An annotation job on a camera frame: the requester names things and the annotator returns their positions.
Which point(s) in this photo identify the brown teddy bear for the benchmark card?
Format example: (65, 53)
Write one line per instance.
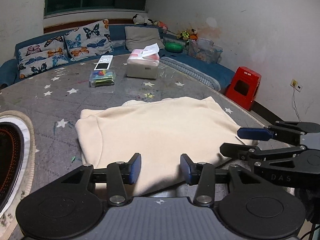
(193, 32)

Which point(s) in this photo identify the small yellow paper scrap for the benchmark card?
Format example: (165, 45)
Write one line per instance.
(150, 95)

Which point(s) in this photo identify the black and white plush toy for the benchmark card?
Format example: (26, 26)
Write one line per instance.
(140, 19)

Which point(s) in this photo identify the clear plastic toy bin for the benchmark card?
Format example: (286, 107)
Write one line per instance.
(203, 51)

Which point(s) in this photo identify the grey tissue box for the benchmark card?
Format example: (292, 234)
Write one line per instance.
(141, 68)

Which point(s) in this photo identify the white remote control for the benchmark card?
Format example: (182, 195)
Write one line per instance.
(103, 62)

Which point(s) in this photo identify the wide butterfly print pillow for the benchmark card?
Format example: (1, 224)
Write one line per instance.
(40, 57)

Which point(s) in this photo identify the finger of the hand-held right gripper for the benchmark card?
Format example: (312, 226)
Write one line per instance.
(237, 150)
(252, 133)

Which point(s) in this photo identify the square butterfly print pillow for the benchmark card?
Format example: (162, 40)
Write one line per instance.
(87, 40)

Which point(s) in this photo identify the round table hotplate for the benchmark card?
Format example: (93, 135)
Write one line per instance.
(10, 150)

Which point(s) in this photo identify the orange plush toy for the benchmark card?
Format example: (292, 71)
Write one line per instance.
(162, 25)

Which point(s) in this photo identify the grey pillow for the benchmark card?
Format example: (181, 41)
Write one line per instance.
(142, 37)

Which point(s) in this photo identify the cream sweatshirt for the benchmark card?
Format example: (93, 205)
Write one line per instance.
(155, 135)

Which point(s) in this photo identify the red plastic stool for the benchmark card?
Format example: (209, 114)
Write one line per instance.
(246, 73)

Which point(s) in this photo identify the blue patterned sofa blanket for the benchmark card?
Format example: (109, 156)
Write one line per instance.
(212, 70)

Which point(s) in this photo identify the yellow green toy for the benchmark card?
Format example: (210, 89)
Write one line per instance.
(185, 35)

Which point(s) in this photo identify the blue sofa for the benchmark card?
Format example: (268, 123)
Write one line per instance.
(117, 32)

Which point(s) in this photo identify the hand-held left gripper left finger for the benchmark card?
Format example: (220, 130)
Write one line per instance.
(135, 166)

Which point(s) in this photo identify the grey star print tablecloth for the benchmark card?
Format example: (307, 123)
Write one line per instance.
(75, 85)

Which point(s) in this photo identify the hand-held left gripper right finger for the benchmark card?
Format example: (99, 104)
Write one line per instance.
(186, 166)

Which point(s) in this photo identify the wall socket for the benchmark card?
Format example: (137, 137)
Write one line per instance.
(296, 85)

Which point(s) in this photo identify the green bowl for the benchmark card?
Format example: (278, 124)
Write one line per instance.
(173, 47)

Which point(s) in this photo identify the clear plastic box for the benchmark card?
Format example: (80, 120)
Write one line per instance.
(102, 78)

